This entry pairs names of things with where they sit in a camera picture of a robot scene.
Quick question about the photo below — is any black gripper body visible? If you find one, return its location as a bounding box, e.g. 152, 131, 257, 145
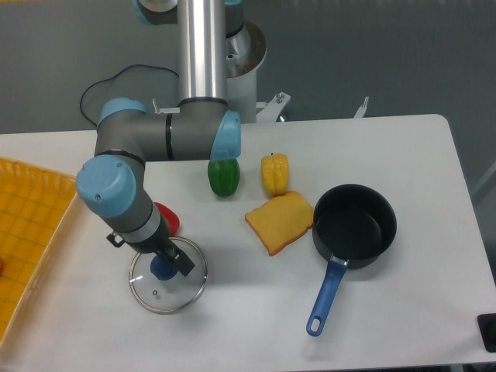
107, 231, 181, 267

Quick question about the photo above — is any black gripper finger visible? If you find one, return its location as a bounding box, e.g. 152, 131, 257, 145
167, 243, 195, 277

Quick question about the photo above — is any glass lid with blue knob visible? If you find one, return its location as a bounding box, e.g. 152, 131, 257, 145
129, 236, 208, 315

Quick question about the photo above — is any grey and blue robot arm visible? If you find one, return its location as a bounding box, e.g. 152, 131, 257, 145
76, 1, 244, 275

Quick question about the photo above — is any red bell pepper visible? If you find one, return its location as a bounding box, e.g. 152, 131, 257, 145
155, 202, 181, 236

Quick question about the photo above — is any green bell pepper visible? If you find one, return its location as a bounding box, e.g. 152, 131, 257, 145
208, 159, 240, 198

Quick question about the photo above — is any toy bread slice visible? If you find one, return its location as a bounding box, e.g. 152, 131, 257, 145
245, 191, 313, 257

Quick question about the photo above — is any yellow bell pepper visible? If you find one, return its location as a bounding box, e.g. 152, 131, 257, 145
260, 153, 289, 197

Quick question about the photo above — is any yellow woven basket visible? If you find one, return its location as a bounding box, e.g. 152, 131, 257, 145
1, 157, 78, 348

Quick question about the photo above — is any black device at table edge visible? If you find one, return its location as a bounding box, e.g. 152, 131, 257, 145
477, 313, 496, 353

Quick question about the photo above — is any black cable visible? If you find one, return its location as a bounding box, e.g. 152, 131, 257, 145
79, 64, 181, 127

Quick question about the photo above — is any dark pot with blue handle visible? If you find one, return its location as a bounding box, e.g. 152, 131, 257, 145
306, 184, 397, 337

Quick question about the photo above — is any white table bracket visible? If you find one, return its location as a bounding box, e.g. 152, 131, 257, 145
353, 96, 370, 119

